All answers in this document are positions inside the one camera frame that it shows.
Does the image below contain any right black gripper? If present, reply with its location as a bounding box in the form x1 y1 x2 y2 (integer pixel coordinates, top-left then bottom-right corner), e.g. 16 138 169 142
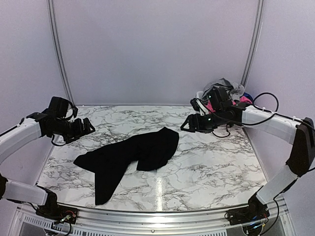
180 109 225 133

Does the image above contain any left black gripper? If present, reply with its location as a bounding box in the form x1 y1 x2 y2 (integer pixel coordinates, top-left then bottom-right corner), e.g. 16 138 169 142
50 117 95 144

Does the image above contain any black t-shirt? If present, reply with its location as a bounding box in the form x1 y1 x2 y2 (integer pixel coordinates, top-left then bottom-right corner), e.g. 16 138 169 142
73 127 179 206

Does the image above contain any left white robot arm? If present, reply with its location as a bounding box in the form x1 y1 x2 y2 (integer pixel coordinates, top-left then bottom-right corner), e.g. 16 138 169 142
0 113 95 219

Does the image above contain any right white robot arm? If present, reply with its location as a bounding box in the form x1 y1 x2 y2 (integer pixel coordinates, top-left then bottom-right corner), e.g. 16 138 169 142
181 98 315 220

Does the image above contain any white plastic laundry basket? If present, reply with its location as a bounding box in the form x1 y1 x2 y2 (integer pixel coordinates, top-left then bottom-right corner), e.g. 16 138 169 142
196 91 209 115

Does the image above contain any grey garment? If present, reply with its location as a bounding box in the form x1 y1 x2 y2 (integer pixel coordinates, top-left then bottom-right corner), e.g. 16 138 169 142
201 78 245 101

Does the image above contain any pink garment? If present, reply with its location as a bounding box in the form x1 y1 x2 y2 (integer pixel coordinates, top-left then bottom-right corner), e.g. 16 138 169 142
205 96 253 112

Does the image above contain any blue garment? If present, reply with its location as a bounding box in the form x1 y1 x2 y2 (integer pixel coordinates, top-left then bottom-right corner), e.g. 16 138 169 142
243 92 253 101

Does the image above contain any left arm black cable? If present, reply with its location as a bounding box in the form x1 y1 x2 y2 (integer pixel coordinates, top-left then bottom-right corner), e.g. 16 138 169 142
50 134 66 147

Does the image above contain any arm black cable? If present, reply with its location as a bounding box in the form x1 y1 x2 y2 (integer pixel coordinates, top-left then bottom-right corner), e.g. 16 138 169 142
50 134 66 147
211 92 281 138

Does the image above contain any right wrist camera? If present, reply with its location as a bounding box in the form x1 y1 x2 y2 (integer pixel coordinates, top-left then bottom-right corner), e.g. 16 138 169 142
207 88 233 112

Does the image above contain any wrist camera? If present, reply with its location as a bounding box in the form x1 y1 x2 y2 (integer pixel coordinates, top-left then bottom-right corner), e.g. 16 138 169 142
207 88 233 112
47 96 78 120

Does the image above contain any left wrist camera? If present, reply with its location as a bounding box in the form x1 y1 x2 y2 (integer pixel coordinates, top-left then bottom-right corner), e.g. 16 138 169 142
47 96 78 120

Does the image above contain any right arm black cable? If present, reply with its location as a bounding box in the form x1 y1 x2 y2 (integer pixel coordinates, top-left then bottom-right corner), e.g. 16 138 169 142
211 92 281 138

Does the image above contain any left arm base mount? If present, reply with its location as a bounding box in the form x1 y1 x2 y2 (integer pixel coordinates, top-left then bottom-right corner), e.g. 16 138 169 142
35 205 78 224

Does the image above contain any aluminium front rail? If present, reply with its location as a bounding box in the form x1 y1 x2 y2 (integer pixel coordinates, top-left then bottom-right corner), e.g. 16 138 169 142
9 200 296 236

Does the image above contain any right aluminium frame post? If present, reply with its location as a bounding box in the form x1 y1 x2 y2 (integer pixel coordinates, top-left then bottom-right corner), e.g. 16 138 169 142
241 0 265 87

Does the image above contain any aluminium frame post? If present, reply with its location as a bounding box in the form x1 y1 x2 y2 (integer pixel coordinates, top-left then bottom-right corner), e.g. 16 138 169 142
241 0 265 87
47 0 74 104

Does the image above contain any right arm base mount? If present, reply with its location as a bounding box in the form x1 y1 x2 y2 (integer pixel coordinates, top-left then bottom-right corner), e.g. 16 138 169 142
224 206 270 225

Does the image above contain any left aluminium frame post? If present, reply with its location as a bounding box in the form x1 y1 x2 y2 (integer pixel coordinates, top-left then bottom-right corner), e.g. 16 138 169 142
47 0 74 104

